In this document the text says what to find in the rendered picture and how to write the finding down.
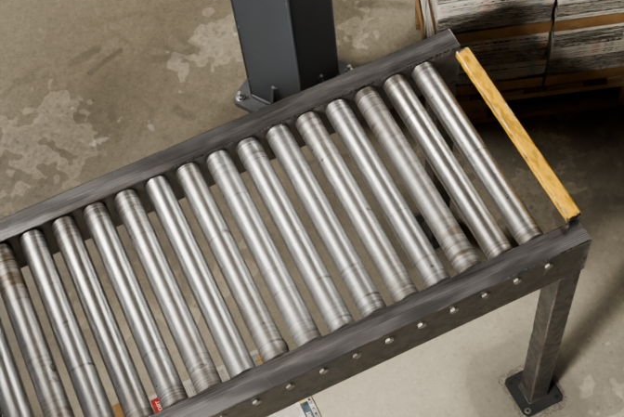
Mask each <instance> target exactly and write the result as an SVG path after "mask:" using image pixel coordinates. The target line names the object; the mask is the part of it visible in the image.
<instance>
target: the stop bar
mask: <svg viewBox="0 0 624 417"><path fill-rule="evenodd" d="M456 58H457V60H458V61H459V63H460V64H461V65H462V67H463V68H464V70H465V71H466V73H467V74H468V76H469V77H470V79H471V80H472V82H473V83H474V85H475V87H476V88H477V90H478V91H479V93H480V94H481V96H482V97H483V99H484V100H485V102H486V103H487V104H488V106H489V107H490V109H491V110H492V112H493V113H494V115H495V116H496V118H497V119H498V121H499V122H500V124H501V126H502V127H503V129H504V130H505V132H506V133H507V134H508V136H509V137H510V139H511V140H512V142H513V143H514V145H515V146H516V147H517V149H518V150H519V152H520V153H521V155H522V156H523V158H524V159H525V161H526V163H527V164H528V166H529V167H530V169H531V170H532V172H533V173H534V175H535V176H536V178H537V179H538V181H539V182H540V184H541V185H542V186H543V188H544V189H545V191H546V192H547V194H548V195H549V197H550V198H551V200H552V202H553V203H554V205H555V206H556V208H557V209H558V211H559V212H560V214H561V215H562V217H563V218H564V220H565V221H566V223H568V224H570V223H572V222H574V221H576V220H578V219H580V218H581V214H582V212H581V211H580V210H579V208H578V207H577V206H576V204H575V203H574V201H573V200H572V198H571V197H570V195H569V194H568V192H567V191H566V189H565V186H564V185H562V183H561V182H560V180H559V179H558V177H557V176H556V174H555V173H554V171H553V170H552V168H551V167H550V166H549V165H548V163H547V162H546V160H545V159H544V157H543V156H542V154H541V153H540V151H539V149H538V148H537V147H536V145H535V144H534V142H533V141H532V139H531V138H530V136H529V135H528V133H527V131H526V130H525V128H524V127H523V126H522V125H521V124H520V122H519V121H518V119H517V118H516V116H515V115H514V113H513V111H512V110H511V108H510V107H509V106H508V104H507V103H506V101H505V100H504V98H503V97H502V95H501V93H500V92H499V90H498V89H497V87H496V86H495V85H494V84H493V83H492V81H491V80H490V78H489V77H488V75H487V73H486V70H485V69H483V67H482V66H481V65H480V63H479V62H478V60H477V59H476V57H475V55H474V54H473V52H472V51H471V49H470V48H469V47H465V48H463V49H461V50H458V51H457V52H456Z"/></svg>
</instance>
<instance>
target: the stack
mask: <svg viewBox="0 0 624 417"><path fill-rule="evenodd" d="M429 1H430V6H431V9H432V14H433V18H434V23H435V30H436V34H438V33H441V32H443V31H445V30H447V29H450V30H451V32H452V33H453V34H459V33H470V32H477V31H484V30H490V29H497V28H503V27H510V26H517V25H524V24H531V23H539V22H546V21H551V18H552V17H553V27H554V23H555V22H556V21H563V20H575V19H582V18H588V17H596V16H603V15H609V14H617V13H624V0H429ZM419 3H420V9H421V13H422V21H423V27H424V36H425V37H426V38H428V37H430V36H433V35H435V32H434V27H433V23H432V19H431V14H430V9H429V5H428V0H419ZM415 27H416V30H421V31H422V40H423V39H424V36H423V27H422V22H421V16H420V11H419V6H418V1H417V0H415ZM460 45H461V49H463V48H465V47H469V48H470V49H471V51H472V52H473V54H474V56H475V57H476V59H477V60H478V62H479V63H480V65H481V66H482V67H483V69H485V70H486V73H487V75H488V77H489V78H490V80H491V81H492V83H495V82H503V81H512V80H521V79H530V78H539V77H541V76H542V74H543V73H544V72H545V75H546V77H547V76H554V75H559V74H566V73H572V72H585V71H593V70H600V69H607V68H616V67H623V66H624V23H619V24H611V25H604V26H596V27H590V28H582V29H575V30H567V31H560V32H553V28H551V31H550V32H546V33H532V34H526V35H519V36H512V37H505V38H499V39H491V40H485V41H478V42H471V43H464V44H460ZM546 77H545V80H546ZM612 87H617V92H616V94H614V95H606V96H599V97H591V98H577V99H570V100H562V101H555V102H547V103H540V104H532V105H524V106H516V107H510V108H511V110H512V111H513V113H514V115H515V116H516V118H517V119H519V118H526V117H534V116H541V115H549V114H556V113H564V112H572V111H586V110H594V109H601V108H609V107H616V106H624V75H620V76H613V77H605V78H599V79H591V80H585V81H577V82H571V83H564V84H557V85H545V84H541V85H540V86H532V87H525V88H516V89H509V90H501V91H499V92H500V94H501V95H502V97H503V98H504V100H505V101H507V100H515V99H522V98H536V97H544V96H551V95H559V94H567V93H575V92H582V91H590V90H597V89H605V88H612ZM455 98H456V100H457V101H458V103H459V104H460V106H461V108H462V109H463V111H464V113H465V114H466V116H467V117H468V119H469V120H470V122H471V123H472V124H481V123H489V122H497V121H498V119H497V118H496V116H495V115H494V113H493V112H492V110H488V105H487V103H486V102H485V100H484V99H483V97H482V96H481V94H480V93H477V94H470V95H461V96H456V97H455Z"/></svg>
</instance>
